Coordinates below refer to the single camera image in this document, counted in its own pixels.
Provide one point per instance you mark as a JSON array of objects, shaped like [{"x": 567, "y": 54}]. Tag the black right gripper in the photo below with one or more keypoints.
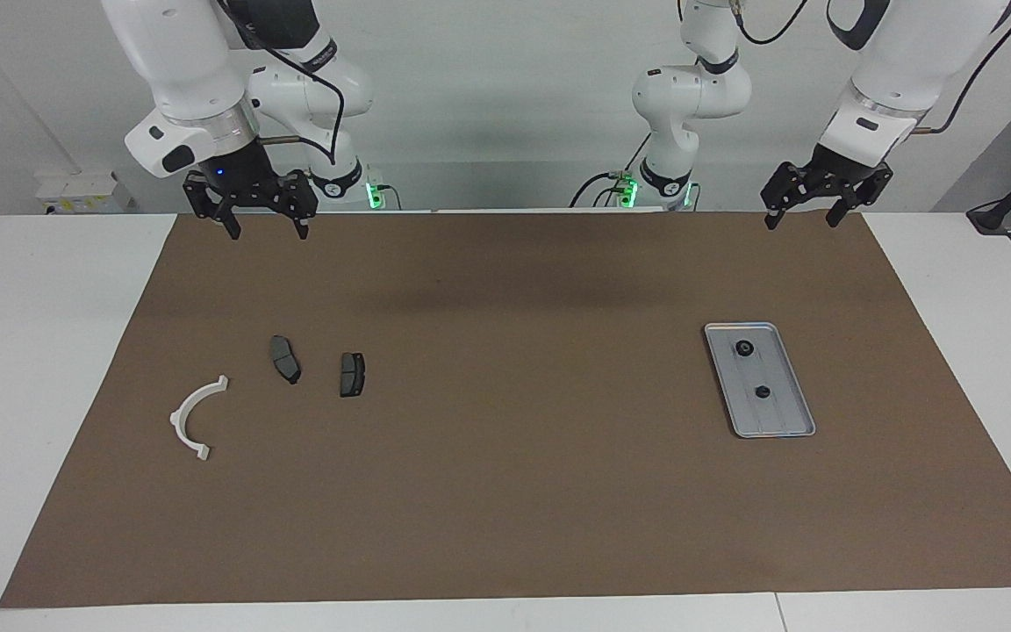
[{"x": 242, "y": 175}]

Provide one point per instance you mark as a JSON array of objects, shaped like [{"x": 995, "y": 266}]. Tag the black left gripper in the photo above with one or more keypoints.
[{"x": 839, "y": 175}]

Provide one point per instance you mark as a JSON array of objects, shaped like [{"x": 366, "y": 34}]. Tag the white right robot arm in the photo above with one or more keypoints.
[{"x": 181, "y": 53}]

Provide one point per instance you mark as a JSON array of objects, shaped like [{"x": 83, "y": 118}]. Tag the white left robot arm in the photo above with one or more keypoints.
[{"x": 909, "y": 53}]

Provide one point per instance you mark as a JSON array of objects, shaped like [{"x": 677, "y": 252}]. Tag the silver metal tray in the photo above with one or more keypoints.
[{"x": 779, "y": 417}]

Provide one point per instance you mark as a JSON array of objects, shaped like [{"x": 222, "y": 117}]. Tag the dark grey tapered brake pad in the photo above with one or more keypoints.
[{"x": 285, "y": 359}]

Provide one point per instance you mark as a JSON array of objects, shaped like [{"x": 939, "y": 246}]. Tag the dark grey rectangular brake pad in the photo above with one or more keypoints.
[{"x": 352, "y": 375}]

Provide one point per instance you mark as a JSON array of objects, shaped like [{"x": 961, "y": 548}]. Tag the brown paper table mat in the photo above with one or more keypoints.
[{"x": 505, "y": 491}]

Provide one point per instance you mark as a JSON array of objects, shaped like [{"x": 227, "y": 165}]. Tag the white curved plastic bracket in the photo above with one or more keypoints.
[{"x": 175, "y": 421}]

